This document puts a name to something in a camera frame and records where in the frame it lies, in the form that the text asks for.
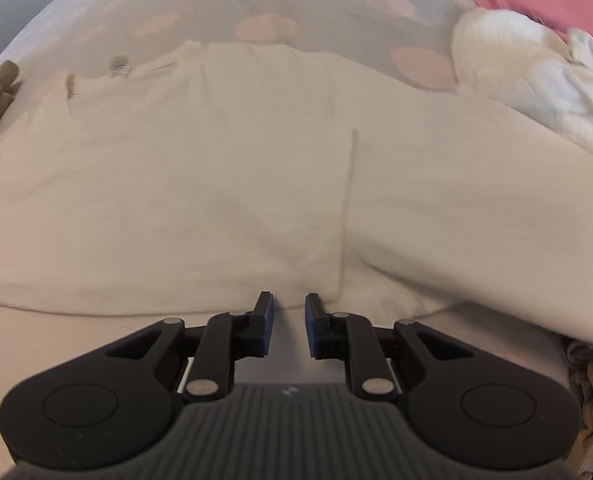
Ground cream beige garment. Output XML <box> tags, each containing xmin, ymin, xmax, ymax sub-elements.
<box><xmin>0</xmin><ymin>41</ymin><xmax>593</xmax><ymax>342</ymax></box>

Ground white crumpled clothes pile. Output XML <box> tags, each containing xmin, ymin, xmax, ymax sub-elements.
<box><xmin>451</xmin><ymin>9</ymin><xmax>593</xmax><ymax>155</ymax></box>

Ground grey pink-dotted bed sheet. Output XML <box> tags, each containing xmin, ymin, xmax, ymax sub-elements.
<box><xmin>0</xmin><ymin>0</ymin><xmax>579</xmax><ymax>480</ymax></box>

